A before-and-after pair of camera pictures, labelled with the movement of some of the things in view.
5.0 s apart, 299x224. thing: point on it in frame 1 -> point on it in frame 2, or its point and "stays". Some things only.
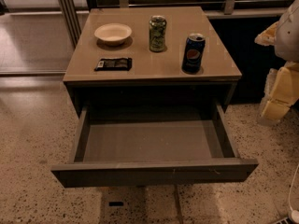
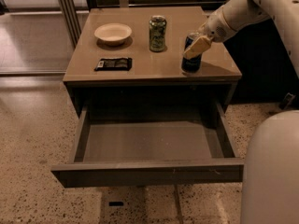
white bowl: [113, 34] stays
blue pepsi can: [193, 50] stays
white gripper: [289, 36] -> [216, 30]
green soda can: [157, 33] stays
